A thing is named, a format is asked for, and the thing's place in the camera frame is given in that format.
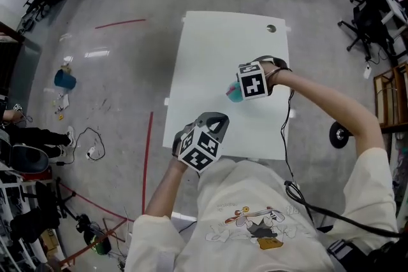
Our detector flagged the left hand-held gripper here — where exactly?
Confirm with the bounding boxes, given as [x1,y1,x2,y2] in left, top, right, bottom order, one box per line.
[177,111,231,174]

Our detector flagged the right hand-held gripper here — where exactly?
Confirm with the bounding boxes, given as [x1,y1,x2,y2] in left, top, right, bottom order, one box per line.
[236,62,275,103]

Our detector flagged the teal spray bottle trigger head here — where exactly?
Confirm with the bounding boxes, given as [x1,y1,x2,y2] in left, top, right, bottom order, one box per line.
[225,79,243,97]

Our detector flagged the teal spray bottle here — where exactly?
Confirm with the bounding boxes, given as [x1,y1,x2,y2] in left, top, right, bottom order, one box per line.
[228,90,245,104]

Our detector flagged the person's left forearm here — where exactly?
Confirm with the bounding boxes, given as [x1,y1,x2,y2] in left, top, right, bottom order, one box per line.
[144,155,189,218]

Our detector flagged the person's right forearm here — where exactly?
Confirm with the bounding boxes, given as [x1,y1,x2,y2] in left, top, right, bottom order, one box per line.
[266,68,386,155]

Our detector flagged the person's right hand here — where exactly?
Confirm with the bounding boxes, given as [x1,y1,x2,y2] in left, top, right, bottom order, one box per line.
[260,59,284,75]

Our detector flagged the cream printed t-shirt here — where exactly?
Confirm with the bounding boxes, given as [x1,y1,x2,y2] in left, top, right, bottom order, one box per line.
[126,146,402,272]

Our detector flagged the black stanchion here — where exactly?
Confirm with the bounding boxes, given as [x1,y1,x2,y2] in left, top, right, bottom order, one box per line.
[328,120,353,149]

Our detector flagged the wooden shelf unit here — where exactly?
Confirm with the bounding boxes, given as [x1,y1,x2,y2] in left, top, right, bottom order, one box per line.
[372,62,408,134]

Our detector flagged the black office chair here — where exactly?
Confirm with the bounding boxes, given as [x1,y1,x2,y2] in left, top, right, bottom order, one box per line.
[8,176,78,243]
[337,0,398,62]

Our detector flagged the teal bucket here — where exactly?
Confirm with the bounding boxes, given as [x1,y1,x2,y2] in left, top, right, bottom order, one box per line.
[54,69,78,89]

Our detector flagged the green black device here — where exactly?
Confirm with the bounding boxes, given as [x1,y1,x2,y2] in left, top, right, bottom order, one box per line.
[84,222,113,255]

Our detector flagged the black waist bag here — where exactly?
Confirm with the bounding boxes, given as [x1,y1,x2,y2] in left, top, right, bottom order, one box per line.
[326,238,408,272]

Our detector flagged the white shelving rack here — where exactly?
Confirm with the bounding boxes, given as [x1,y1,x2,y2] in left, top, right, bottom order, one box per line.
[0,168,55,272]

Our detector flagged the black cord bracelet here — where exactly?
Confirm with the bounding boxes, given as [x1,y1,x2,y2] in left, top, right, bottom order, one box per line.
[266,66,293,78]

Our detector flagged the thin black floor cable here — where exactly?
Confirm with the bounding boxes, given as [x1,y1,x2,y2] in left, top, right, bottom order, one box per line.
[55,127,106,166]

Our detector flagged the thick black harness cable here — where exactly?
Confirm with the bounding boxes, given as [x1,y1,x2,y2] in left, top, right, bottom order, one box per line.
[283,180,408,238]

